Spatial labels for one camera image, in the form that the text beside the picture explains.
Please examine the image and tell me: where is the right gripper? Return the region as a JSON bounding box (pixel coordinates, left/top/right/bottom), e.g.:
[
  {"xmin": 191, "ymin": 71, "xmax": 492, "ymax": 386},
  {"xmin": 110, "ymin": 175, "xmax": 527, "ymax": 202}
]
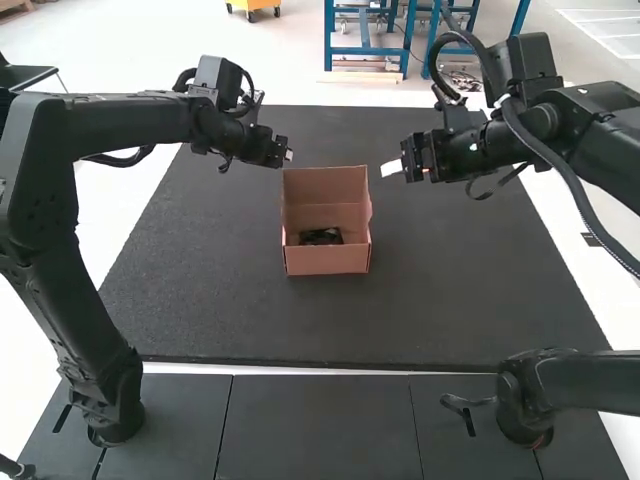
[{"xmin": 379, "ymin": 130, "xmax": 451, "ymax": 184}]

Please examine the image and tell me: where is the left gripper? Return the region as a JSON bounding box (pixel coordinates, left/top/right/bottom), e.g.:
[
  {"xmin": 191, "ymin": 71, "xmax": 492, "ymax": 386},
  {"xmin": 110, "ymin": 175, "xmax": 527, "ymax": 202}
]
[{"xmin": 243, "ymin": 124, "xmax": 295, "ymax": 170}]

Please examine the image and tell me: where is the cardboard box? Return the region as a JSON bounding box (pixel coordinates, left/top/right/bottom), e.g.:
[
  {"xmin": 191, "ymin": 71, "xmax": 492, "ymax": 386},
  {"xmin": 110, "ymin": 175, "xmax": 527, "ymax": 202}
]
[{"xmin": 280, "ymin": 164, "xmax": 374, "ymax": 277}]

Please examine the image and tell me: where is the black square fan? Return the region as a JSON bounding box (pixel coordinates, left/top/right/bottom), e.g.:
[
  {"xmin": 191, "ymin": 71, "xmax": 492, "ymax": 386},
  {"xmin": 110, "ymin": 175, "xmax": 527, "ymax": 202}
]
[{"xmin": 298, "ymin": 227, "xmax": 346, "ymax": 246}]

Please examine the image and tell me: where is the wooden plank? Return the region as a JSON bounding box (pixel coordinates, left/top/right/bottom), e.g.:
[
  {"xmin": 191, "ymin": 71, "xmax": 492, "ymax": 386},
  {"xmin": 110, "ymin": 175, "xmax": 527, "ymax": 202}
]
[{"xmin": 315, "ymin": 72, "xmax": 405, "ymax": 86}]

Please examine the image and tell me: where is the blue workbench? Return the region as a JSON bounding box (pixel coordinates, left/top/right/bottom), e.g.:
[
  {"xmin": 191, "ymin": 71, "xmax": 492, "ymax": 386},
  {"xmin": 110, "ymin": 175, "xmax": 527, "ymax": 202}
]
[
  {"xmin": 323, "ymin": 0, "xmax": 411, "ymax": 81},
  {"xmin": 407, "ymin": 0, "xmax": 532, "ymax": 80}
]

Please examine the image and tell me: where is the black mat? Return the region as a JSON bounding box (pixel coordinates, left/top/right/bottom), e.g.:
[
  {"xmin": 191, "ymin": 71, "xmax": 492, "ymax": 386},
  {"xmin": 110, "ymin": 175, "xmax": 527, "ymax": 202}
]
[{"xmin": 98, "ymin": 103, "xmax": 614, "ymax": 374}]

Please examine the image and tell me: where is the yellow cart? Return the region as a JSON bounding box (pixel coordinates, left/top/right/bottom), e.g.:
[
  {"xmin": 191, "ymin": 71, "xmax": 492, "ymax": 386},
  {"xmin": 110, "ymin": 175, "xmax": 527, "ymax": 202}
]
[{"xmin": 224, "ymin": 0, "xmax": 284, "ymax": 24}]

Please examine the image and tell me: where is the dark base panel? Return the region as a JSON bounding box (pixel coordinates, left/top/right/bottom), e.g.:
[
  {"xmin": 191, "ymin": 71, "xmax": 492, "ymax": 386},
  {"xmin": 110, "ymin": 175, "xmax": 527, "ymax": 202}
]
[
  {"xmin": 214, "ymin": 373, "xmax": 424, "ymax": 480},
  {"xmin": 408, "ymin": 374, "xmax": 629, "ymax": 480},
  {"xmin": 17, "ymin": 372, "xmax": 234, "ymax": 480}
]

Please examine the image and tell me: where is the wooden pallet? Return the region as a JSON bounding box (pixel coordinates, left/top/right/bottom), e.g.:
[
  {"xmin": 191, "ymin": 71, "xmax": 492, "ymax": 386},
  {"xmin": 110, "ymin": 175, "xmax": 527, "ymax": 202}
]
[{"xmin": 0, "ymin": 0, "xmax": 36, "ymax": 24}]

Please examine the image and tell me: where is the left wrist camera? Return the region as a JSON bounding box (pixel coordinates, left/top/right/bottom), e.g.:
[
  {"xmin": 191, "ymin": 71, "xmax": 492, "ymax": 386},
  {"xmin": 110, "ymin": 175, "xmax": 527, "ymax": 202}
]
[{"xmin": 238, "ymin": 89, "xmax": 266, "ymax": 129}]

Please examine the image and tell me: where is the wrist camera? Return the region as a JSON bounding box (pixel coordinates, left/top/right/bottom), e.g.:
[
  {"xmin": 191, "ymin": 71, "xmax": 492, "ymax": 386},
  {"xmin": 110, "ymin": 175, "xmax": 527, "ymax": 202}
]
[
  {"xmin": 238, "ymin": 89, "xmax": 266, "ymax": 129},
  {"xmin": 439, "ymin": 97, "xmax": 474, "ymax": 134}
]

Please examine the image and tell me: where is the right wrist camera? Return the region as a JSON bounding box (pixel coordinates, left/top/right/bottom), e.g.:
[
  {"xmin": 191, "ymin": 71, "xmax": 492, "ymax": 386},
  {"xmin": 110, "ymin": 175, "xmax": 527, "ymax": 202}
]
[{"xmin": 439, "ymin": 97, "xmax": 474, "ymax": 134}]

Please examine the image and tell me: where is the black cable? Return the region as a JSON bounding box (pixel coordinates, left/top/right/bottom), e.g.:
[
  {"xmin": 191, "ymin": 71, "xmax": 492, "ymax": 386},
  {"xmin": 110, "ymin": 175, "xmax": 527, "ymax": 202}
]
[
  {"xmin": 427, "ymin": 30, "xmax": 494, "ymax": 101},
  {"xmin": 82, "ymin": 144, "xmax": 156, "ymax": 169},
  {"xmin": 499, "ymin": 97, "xmax": 640, "ymax": 281},
  {"xmin": 464, "ymin": 162, "xmax": 531, "ymax": 201}
]

